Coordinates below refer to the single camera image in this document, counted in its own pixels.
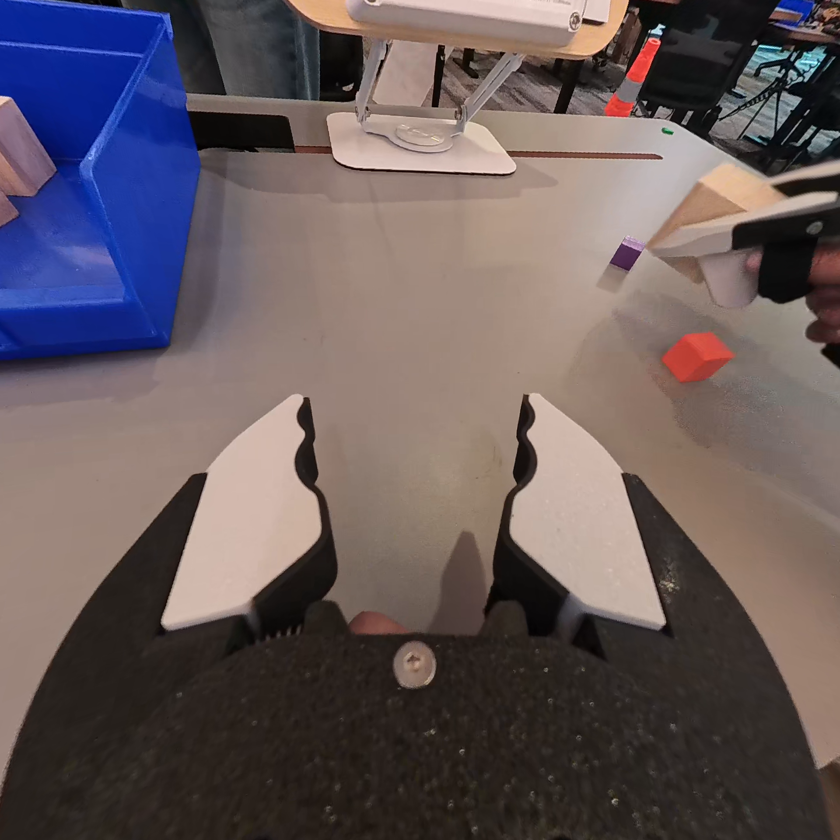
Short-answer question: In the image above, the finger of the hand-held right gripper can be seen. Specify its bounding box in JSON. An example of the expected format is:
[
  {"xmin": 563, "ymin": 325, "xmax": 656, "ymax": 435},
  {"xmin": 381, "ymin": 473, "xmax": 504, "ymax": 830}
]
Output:
[
  {"xmin": 772, "ymin": 159, "xmax": 840, "ymax": 199},
  {"xmin": 649, "ymin": 191, "xmax": 840, "ymax": 262}
]

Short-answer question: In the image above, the orange striped traffic cone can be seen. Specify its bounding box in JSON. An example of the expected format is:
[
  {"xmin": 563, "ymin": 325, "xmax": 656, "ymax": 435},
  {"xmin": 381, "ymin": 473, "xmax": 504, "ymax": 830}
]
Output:
[{"xmin": 604, "ymin": 36, "xmax": 662, "ymax": 118}]

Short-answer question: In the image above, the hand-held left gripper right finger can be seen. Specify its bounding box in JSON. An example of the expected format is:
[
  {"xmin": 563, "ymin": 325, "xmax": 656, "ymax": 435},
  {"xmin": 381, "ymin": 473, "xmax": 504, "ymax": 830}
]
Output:
[{"xmin": 493, "ymin": 394, "xmax": 668, "ymax": 636}]

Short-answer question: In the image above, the red wooden cube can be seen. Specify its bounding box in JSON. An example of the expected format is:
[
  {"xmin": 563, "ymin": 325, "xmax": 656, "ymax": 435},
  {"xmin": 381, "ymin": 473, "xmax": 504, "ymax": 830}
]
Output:
[{"xmin": 661, "ymin": 331, "xmax": 737, "ymax": 385}]

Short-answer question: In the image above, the black office chair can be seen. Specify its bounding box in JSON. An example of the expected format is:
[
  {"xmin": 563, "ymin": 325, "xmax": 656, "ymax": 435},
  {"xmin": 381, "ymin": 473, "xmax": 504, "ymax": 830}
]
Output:
[{"xmin": 630, "ymin": 0, "xmax": 782, "ymax": 132}]

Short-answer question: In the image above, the large wooden cube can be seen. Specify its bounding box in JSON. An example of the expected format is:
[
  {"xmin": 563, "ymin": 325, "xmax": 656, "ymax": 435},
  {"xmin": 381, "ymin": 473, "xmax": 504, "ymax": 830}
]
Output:
[
  {"xmin": 682, "ymin": 163, "xmax": 790, "ymax": 284},
  {"xmin": 0, "ymin": 96, "xmax": 59, "ymax": 198}
]

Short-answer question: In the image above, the blue plastic bin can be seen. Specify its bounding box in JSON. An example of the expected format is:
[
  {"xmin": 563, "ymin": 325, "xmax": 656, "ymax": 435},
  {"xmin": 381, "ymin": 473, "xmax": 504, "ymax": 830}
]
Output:
[{"xmin": 0, "ymin": 33, "xmax": 202, "ymax": 363}]

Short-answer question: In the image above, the person's right hand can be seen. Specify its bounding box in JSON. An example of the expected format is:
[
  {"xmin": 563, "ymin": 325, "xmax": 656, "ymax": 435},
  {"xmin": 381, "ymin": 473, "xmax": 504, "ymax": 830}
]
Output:
[{"xmin": 804, "ymin": 237, "xmax": 840, "ymax": 350}]

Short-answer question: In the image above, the white folding stand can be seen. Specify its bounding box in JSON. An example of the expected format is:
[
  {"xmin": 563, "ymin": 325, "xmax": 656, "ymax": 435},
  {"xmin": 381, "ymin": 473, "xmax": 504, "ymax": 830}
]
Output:
[{"xmin": 326, "ymin": 0, "xmax": 586, "ymax": 175}]

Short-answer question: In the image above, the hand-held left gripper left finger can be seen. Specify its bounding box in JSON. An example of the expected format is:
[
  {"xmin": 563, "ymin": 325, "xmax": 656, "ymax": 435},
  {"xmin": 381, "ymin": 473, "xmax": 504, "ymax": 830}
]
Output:
[{"xmin": 161, "ymin": 394, "xmax": 338, "ymax": 636}]

